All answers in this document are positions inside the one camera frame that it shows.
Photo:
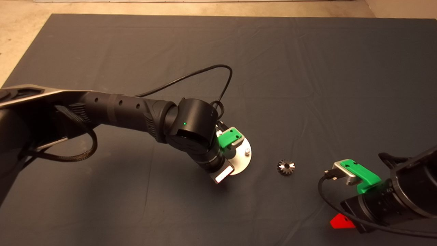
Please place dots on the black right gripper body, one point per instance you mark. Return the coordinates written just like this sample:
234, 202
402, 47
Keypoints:
375, 205

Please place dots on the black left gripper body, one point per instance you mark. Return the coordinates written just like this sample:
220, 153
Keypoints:
212, 162

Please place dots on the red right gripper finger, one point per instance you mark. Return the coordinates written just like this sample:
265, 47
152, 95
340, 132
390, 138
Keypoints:
341, 222

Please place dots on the round metal carrier plate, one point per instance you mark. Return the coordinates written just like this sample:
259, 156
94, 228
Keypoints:
244, 163

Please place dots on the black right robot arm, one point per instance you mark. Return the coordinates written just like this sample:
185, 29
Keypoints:
416, 184

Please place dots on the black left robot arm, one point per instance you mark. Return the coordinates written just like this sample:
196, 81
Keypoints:
119, 107

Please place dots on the small steel planetary gear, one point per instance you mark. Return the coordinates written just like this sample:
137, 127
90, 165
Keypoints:
286, 167

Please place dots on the dark grey table cloth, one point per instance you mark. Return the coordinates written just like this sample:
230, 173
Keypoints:
273, 51

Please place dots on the green left camera mount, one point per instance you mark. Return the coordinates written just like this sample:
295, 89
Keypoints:
229, 136

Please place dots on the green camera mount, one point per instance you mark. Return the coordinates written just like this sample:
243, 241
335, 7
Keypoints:
363, 176
229, 136

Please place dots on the green right camera mount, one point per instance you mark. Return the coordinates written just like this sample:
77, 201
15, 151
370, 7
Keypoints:
363, 176

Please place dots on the silver left camera box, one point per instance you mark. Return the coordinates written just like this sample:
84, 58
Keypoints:
239, 142

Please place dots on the silver camera box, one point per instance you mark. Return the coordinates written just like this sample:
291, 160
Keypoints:
343, 172
239, 142

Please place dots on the silver right camera box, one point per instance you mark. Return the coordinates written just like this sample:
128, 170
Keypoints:
343, 172

